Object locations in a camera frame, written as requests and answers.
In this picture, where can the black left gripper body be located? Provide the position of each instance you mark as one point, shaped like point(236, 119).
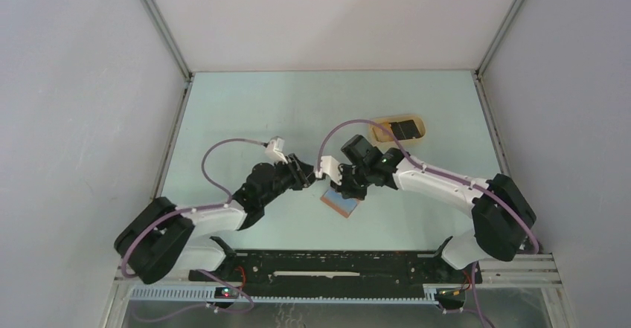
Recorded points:
point(284, 178)

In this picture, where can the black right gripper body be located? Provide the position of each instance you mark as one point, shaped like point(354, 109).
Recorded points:
point(354, 181)

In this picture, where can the orange leather card holder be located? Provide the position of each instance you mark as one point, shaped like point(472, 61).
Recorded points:
point(335, 201)

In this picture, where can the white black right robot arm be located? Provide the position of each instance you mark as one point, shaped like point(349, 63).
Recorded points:
point(501, 216)

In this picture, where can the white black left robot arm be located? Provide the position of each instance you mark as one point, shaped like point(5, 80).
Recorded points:
point(162, 238)

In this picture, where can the gold VIP credit card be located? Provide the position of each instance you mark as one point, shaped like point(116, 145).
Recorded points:
point(383, 133)

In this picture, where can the black gold-lined credit card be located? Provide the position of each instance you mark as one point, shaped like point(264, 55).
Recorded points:
point(406, 130)

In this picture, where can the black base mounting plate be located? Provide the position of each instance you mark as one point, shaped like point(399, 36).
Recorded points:
point(342, 274)

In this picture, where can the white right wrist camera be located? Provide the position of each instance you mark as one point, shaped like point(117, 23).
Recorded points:
point(329, 166)

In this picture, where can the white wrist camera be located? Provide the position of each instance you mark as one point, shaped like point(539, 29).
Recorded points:
point(274, 150)
point(329, 166)

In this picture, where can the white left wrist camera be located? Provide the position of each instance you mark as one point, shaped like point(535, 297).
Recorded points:
point(274, 150)

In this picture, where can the aluminium frame rail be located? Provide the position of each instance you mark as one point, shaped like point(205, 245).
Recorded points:
point(167, 37)

